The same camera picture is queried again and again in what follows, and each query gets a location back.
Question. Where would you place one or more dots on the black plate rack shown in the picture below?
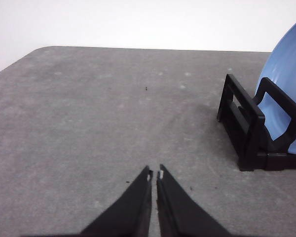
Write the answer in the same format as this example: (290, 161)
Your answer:
(260, 129)

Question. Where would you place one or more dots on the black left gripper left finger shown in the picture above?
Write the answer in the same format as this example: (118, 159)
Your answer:
(130, 216)

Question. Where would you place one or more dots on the blue plate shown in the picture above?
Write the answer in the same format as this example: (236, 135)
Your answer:
(279, 68)

